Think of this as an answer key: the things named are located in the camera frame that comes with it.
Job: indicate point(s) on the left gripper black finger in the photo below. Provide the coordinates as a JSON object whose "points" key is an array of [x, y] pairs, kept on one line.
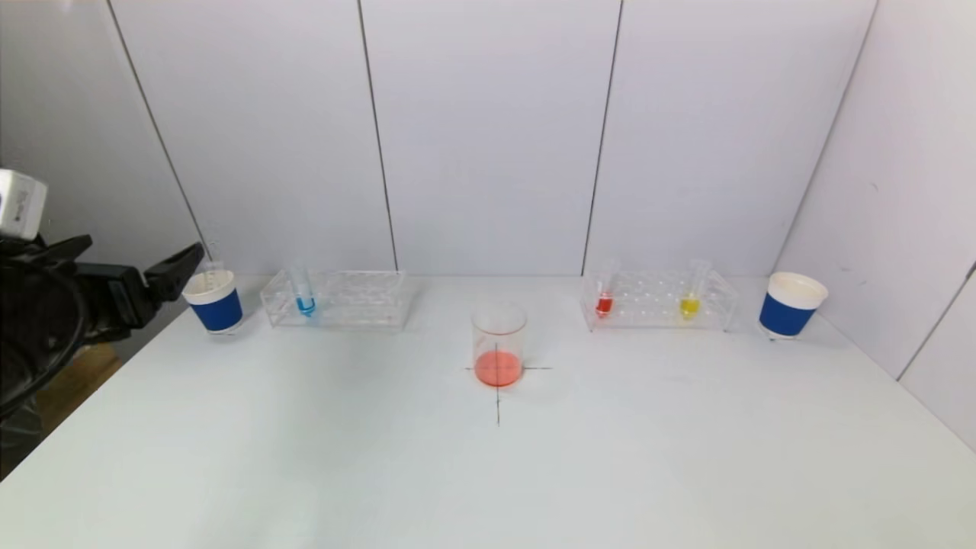
{"points": [[65, 248], [171, 274]]}

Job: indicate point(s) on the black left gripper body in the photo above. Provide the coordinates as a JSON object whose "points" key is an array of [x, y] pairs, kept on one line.
{"points": [[114, 293]]}

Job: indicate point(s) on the clear conical test tube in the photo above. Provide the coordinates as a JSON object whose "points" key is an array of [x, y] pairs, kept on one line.
{"points": [[213, 271]]}

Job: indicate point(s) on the test tube with yellow pigment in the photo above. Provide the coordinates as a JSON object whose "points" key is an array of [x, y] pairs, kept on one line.
{"points": [[689, 306]]}

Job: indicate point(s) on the test tube with blue pigment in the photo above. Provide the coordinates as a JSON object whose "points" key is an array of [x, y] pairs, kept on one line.
{"points": [[306, 305]]}

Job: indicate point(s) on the clear acrylic test tube rack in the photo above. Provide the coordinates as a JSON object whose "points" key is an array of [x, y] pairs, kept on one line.
{"points": [[343, 301], [648, 301]]}

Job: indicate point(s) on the clear glass beaker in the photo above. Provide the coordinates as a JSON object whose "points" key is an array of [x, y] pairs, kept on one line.
{"points": [[499, 370]]}

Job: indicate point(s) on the test tube with red pigment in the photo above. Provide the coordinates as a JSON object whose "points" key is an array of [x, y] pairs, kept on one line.
{"points": [[604, 306]]}

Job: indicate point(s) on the white paper cup blue sleeve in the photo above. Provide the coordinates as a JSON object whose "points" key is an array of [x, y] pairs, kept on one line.
{"points": [[785, 314], [217, 309]]}

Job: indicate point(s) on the person in grey clothing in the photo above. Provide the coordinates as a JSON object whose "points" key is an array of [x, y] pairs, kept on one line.
{"points": [[19, 438]]}

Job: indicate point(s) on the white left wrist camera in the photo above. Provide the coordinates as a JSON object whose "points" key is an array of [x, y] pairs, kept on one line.
{"points": [[19, 204]]}

